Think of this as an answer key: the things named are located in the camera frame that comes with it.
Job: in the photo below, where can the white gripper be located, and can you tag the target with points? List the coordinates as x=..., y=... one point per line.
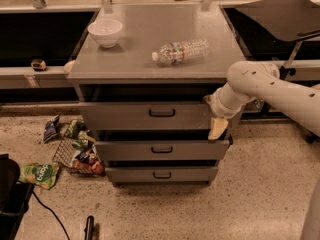
x=218, y=108

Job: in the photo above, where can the grey top drawer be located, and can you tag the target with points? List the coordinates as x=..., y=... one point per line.
x=146, y=115

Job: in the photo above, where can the grey drawer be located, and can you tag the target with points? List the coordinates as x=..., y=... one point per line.
x=146, y=115
x=161, y=150
x=161, y=174

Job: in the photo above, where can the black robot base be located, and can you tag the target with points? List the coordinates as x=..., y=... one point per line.
x=14, y=198

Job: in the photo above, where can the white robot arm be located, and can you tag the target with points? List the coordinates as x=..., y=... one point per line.
x=276, y=202

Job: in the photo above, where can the grey bottom drawer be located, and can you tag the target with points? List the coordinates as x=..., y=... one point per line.
x=161, y=174

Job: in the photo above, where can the grey drawer cabinet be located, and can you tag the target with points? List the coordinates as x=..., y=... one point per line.
x=127, y=73

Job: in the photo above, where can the grey middle drawer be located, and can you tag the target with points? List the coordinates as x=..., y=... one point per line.
x=161, y=150

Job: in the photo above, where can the black table top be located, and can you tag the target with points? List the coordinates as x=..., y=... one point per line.
x=286, y=20

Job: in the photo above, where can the clear plastic water bottle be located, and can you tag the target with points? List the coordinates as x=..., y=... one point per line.
x=180, y=51

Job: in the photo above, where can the red snack pack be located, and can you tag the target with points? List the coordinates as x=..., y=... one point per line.
x=97, y=168

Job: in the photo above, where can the white ceramic bowl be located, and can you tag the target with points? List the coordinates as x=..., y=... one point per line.
x=105, y=32

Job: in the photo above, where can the green chip bag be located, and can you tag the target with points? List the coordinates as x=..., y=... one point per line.
x=74, y=127

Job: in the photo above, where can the black bar on floor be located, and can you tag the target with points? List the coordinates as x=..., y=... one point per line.
x=89, y=229

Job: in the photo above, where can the blue snack bag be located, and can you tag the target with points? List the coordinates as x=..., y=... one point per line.
x=50, y=130

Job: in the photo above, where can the green snack bag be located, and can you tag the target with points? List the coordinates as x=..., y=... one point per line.
x=43, y=175

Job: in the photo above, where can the yellow tape measure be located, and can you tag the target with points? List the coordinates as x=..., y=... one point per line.
x=38, y=65

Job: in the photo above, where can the wire mesh basket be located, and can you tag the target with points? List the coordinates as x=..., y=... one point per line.
x=70, y=149

